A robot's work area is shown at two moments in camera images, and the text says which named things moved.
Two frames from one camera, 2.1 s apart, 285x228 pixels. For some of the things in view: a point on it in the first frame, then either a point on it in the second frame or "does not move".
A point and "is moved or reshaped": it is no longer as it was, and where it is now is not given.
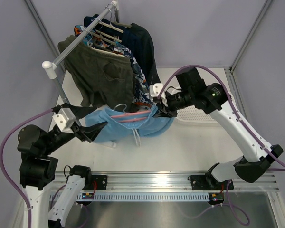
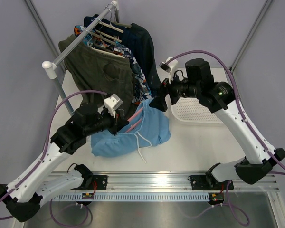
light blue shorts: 124,123 is moved or reshaped
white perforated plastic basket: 192,119 does not move
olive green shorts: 104,78 does not move
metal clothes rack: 52,67 does not move
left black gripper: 88,132 → 116,126
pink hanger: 131,119 → 133,116
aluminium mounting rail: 146,186 does not move
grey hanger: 108,35 does not move
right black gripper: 161,111 → 158,102
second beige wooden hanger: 112,27 does not move
